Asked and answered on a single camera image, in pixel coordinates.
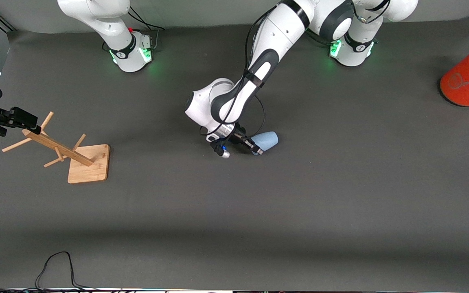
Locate black arm base cables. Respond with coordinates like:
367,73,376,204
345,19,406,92
306,31,335,47
128,6,167,52

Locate dark grey table cloth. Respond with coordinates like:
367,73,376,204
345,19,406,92
0,15,469,291

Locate black left arm base cables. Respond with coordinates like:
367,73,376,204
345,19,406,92
306,31,335,47

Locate black looped cable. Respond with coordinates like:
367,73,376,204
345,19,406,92
35,251,96,291

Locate black right arm base cables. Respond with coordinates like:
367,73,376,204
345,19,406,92
128,6,167,52

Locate wooden mug tree rack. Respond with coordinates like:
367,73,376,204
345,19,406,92
2,111,110,184

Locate light blue cup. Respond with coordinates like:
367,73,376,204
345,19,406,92
251,131,279,154

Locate orange cylinder with grey lid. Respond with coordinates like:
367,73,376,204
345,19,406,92
440,40,469,107

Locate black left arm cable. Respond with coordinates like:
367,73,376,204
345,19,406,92
199,6,279,137

